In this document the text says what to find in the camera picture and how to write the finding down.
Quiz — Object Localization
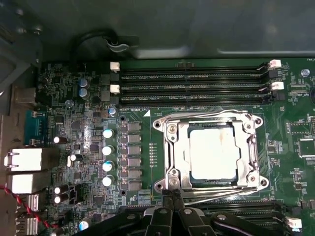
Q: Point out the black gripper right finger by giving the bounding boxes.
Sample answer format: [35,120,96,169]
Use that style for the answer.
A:
[172,189,293,236]

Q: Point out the silver network port block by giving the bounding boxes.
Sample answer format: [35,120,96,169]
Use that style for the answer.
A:
[3,147,52,172]

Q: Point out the silver CPU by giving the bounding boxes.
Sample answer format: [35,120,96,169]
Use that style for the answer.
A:
[187,121,243,182]

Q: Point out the black PC case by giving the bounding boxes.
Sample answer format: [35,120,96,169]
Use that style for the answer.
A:
[0,0,315,236]

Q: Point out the silver USB port block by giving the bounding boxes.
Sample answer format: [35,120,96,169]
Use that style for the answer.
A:
[6,173,51,195]

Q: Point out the black cable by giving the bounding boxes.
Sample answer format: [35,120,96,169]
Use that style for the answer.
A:
[70,29,119,62]

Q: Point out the wire locking lever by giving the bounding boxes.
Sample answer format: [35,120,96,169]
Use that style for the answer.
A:
[155,109,252,123]
[181,186,263,205]

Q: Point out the grey plastic cable clip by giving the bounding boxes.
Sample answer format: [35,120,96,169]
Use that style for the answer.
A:
[105,39,130,53]

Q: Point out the small silver USB port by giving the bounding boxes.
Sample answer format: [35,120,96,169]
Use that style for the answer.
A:
[16,216,39,236]
[15,194,40,212]

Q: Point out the CPU socket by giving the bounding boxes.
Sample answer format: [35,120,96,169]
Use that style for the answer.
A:
[152,108,271,199]

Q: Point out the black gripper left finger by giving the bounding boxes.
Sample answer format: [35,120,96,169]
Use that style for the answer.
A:
[78,189,174,236]

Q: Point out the teal serial port connector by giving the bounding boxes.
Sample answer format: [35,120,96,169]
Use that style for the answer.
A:
[24,110,50,146]

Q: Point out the grey metal port block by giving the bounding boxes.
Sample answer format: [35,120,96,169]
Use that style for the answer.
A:
[13,86,37,104]

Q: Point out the green motherboard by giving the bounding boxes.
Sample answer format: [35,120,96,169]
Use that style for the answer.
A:
[36,58,315,236]

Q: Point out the red black twisted wire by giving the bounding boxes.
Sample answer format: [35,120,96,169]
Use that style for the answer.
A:
[0,185,59,228]

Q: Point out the metal socket cover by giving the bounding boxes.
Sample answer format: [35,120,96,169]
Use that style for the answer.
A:
[165,115,260,191]

